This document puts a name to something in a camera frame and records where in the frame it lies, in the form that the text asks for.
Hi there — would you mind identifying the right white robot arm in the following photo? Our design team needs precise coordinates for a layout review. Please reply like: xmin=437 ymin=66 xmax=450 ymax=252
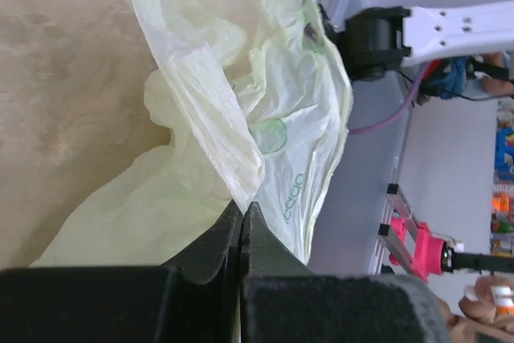
xmin=323 ymin=1 xmax=513 ymax=81

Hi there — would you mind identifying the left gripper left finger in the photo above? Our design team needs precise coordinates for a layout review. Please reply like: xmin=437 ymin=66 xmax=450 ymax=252
xmin=1 ymin=204 xmax=243 ymax=342

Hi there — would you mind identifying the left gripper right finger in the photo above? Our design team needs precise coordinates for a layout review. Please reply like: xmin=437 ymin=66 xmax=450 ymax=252
xmin=240 ymin=202 xmax=451 ymax=342

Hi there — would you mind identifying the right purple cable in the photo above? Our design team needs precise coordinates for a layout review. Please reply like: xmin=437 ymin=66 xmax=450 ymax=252
xmin=347 ymin=61 xmax=430 ymax=135

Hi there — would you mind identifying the light green plastic bag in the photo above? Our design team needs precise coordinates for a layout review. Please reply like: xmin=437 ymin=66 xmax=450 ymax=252
xmin=36 ymin=0 xmax=353 ymax=267

